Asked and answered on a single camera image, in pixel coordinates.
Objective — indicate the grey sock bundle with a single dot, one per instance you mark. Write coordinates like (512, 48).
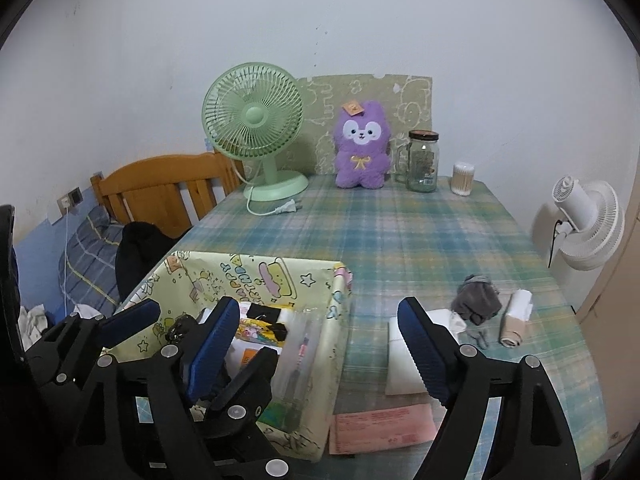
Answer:
(477, 300)

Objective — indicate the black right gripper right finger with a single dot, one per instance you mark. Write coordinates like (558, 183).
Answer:
(532, 439)

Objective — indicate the cotton swab container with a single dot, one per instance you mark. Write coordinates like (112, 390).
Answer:
(462, 178)

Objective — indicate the white fan power plug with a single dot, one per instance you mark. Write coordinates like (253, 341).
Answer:
(286, 208)

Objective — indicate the white crumpled cloth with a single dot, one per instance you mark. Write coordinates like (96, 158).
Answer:
(32, 324)

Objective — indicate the patterned cardboard backboard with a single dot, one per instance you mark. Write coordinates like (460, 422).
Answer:
(406, 99)

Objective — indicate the black garment on chair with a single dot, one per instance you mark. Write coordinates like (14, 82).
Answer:
(142, 247)

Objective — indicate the beige door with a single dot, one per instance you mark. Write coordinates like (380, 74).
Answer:
(609, 320)

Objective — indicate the pink paper sheet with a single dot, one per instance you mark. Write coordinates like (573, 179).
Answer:
(384, 430)

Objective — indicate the white cloth bag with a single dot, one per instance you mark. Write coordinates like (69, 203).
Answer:
(403, 377)

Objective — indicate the yellow black soft item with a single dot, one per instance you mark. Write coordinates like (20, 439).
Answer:
(261, 325)

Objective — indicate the glass jar with lid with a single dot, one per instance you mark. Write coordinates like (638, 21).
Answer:
(417, 161)

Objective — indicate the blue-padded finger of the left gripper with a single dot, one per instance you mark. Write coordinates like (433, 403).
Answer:
(128, 322)

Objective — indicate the green desk fan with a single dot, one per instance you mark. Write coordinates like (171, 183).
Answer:
(254, 111)

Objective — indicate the wall power socket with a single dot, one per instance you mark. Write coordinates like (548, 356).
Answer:
(70, 200)

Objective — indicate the clear plastic pack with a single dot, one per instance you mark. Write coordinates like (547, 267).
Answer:
(296, 358)

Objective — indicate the blue plaid bedding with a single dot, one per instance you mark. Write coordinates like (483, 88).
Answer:
(86, 270)

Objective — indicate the wooden chair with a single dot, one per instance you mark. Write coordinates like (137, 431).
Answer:
(149, 190)

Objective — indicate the white standing fan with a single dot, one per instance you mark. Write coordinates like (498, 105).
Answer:
(592, 226)

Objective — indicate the plaid tablecloth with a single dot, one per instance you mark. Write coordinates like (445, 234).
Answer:
(399, 243)

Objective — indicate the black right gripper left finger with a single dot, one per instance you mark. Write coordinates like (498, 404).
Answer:
(167, 417)

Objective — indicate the purple plush toy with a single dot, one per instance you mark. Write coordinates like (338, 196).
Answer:
(361, 144)

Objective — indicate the cartoon patterned storage box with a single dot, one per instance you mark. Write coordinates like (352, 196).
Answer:
(192, 283)

